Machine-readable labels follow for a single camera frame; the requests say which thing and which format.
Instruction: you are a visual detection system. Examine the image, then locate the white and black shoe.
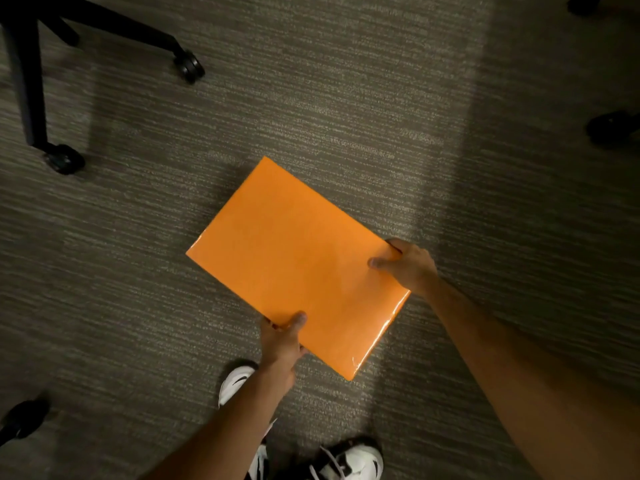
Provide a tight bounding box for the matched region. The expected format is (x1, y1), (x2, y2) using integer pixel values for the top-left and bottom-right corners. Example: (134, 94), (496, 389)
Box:
(218, 365), (279, 440)
(247, 441), (385, 480)

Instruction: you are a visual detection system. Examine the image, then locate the orange box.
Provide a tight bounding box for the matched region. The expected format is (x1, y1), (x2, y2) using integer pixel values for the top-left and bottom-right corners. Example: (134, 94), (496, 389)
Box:
(186, 156), (412, 382)

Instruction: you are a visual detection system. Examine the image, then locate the black office chair base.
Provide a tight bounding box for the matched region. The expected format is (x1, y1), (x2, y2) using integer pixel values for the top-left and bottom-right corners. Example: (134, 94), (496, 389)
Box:
(0, 0), (206, 176)

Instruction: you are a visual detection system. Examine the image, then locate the person's right forearm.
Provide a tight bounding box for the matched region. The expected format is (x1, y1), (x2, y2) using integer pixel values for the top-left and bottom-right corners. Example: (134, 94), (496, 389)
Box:
(422, 277), (640, 480)

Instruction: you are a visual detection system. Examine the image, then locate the person's left hand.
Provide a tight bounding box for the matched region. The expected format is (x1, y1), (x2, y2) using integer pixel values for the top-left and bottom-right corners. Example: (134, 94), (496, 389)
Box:
(258, 311), (308, 394)

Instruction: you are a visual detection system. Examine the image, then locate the white and black left shoe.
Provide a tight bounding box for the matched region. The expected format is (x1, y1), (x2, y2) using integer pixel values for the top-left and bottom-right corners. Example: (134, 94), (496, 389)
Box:
(218, 365), (279, 440)

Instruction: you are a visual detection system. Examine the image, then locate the black chair caster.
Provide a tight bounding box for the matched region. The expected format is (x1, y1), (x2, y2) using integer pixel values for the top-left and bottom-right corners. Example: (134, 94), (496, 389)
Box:
(586, 110), (640, 146)
(0, 398), (51, 448)

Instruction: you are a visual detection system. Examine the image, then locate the person's right hand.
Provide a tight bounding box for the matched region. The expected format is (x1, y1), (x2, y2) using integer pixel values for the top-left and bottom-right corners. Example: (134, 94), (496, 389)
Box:
(368, 238), (439, 298)

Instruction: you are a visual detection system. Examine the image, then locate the person's left forearm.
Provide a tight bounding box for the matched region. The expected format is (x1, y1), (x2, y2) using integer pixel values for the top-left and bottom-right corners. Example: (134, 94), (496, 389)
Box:
(142, 365), (296, 480)

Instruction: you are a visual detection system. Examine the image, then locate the white and black right shoe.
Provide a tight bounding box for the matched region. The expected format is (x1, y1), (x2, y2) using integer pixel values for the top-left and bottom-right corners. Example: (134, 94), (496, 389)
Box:
(247, 441), (385, 480)

